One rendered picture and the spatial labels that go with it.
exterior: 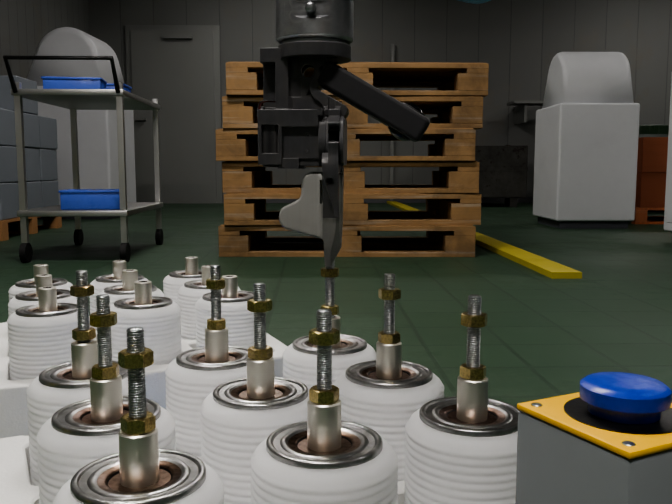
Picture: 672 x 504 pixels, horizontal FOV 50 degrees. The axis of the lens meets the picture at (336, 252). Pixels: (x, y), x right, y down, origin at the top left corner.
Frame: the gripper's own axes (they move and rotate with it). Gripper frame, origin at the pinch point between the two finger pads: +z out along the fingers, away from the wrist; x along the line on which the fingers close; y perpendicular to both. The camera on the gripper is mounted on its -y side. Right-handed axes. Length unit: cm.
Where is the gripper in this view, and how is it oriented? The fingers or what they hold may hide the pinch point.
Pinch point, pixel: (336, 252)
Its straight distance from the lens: 71.8
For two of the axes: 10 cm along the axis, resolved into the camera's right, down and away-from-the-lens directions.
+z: 0.0, 9.9, 1.2
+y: -10.0, -0.1, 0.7
